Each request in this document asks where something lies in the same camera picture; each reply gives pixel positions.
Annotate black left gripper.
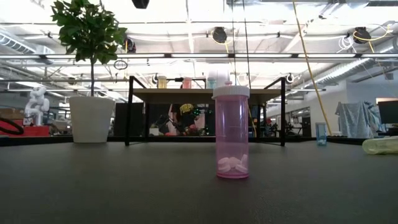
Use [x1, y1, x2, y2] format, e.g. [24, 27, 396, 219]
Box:
[131, 0, 150, 10]

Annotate black hanging cable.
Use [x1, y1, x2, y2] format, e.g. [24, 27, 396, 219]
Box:
[242, 0, 252, 90]
[231, 0, 237, 86]

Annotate wooden shelf black metal legs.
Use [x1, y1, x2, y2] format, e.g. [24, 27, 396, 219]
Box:
[124, 75, 287, 147]

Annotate green leafy plant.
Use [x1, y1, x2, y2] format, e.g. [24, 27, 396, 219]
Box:
[50, 0, 128, 98]

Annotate silver ventilation duct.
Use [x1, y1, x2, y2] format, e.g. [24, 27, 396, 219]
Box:
[0, 26, 55, 65]
[306, 37, 398, 88]

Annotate white plant pot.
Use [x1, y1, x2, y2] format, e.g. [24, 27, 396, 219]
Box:
[68, 95, 116, 144]

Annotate yellow hanging power cable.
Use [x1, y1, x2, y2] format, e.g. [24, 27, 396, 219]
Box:
[291, 0, 333, 137]

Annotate grey cloth cover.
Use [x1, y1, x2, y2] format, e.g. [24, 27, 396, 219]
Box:
[335, 100, 386, 139]

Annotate person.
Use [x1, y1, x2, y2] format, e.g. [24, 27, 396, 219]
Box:
[169, 103, 206, 137]

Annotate long ceiling light rail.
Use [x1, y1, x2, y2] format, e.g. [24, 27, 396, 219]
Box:
[0, 52, 398, 60]

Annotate black ceiling cable reel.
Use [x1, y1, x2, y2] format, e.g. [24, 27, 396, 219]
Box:
[124, 37, 137, 54]
[212, 26, 228, 44]
[353, 26, 373, 40]

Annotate black monitor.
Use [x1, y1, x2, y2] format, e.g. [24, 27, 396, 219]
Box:
[377, 100, 398, 124]

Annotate black cable loop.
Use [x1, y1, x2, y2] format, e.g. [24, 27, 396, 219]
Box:
[0, 116, 25, 136]

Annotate black partition panel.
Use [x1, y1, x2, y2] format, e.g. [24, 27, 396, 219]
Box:
[114, 101, 146, 137]

